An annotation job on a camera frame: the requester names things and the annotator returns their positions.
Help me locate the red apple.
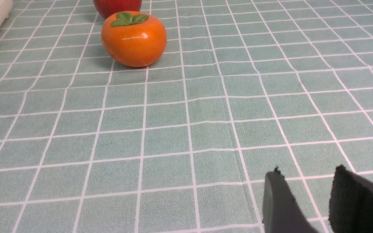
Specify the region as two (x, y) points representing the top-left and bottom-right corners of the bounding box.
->
(93, 0), (142, 19)

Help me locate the green checkered tablecloth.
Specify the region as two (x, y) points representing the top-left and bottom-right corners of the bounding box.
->
(0, 0), (373, 233)

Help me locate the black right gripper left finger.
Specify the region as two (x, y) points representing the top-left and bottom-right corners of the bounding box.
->
(262, 167), (317, 233)

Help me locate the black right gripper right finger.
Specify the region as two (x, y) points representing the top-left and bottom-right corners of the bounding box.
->
(329, 165), (373, 233)

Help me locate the orange persimmon with green leaf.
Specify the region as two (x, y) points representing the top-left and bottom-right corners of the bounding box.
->
(101, 11), (167, 68)

